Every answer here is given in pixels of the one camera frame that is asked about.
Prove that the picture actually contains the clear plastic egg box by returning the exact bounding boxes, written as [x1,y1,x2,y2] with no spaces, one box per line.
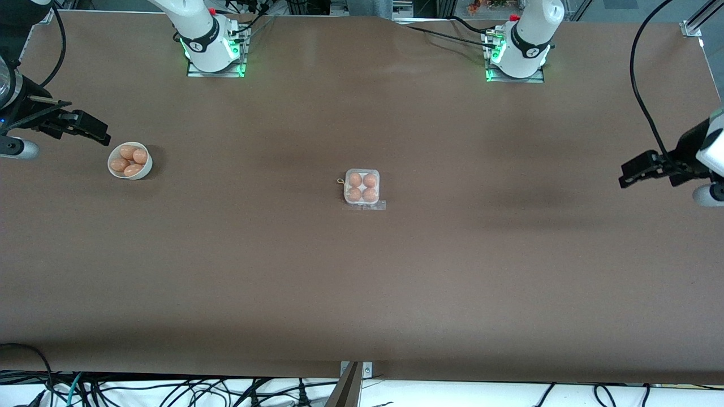
[343,168,381,206]

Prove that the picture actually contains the white round bowl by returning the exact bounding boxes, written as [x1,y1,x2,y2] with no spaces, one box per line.
[107,141,153,180]

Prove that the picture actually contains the silver aluminium profile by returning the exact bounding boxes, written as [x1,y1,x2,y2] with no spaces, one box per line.
[680,0,718,38]

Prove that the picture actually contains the grey blue trousers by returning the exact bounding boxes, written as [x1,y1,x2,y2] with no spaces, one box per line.
[347,0,394,20]

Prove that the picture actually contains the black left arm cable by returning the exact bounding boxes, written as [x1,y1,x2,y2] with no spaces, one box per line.
[630,0,676,170]

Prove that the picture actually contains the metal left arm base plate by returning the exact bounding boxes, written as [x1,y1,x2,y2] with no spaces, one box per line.
[484,28,545,84]

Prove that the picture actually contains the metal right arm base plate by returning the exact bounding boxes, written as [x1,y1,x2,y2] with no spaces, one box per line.
[187,23,248,78]

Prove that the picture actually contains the teal cable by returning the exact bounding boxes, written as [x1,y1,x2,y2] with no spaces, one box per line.
[67,371,87,407]

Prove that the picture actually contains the silver aluminium frame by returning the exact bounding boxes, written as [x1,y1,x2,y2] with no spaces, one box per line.
[394,0,460,24]

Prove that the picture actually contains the silver metal bracket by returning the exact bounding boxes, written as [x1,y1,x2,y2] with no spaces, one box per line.
[339,361,373,379]

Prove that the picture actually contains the dark camera stand bar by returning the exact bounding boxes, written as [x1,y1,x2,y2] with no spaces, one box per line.
[325,362,363,407]

